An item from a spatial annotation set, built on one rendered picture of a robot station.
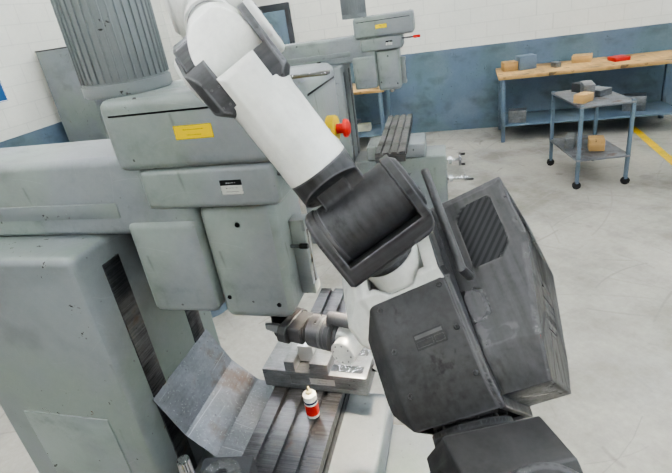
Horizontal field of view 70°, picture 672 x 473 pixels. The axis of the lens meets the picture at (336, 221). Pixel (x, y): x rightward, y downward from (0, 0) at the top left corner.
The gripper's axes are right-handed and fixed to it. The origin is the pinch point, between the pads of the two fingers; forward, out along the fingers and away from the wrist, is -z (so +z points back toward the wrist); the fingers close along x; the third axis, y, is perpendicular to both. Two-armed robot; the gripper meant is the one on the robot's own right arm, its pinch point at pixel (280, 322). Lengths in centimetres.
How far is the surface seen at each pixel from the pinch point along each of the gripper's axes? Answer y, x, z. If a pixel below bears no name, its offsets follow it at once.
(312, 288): -12.6, -1.2, 12.3
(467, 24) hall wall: -27, -642, -117
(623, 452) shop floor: 123, -101, 92
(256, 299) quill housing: -14.5, 9.6, 2.8
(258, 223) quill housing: -35.2, 8.3, 8.0
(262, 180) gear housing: -46.2, 9.1, 12.6
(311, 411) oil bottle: 29.2, 2.3, 6.0
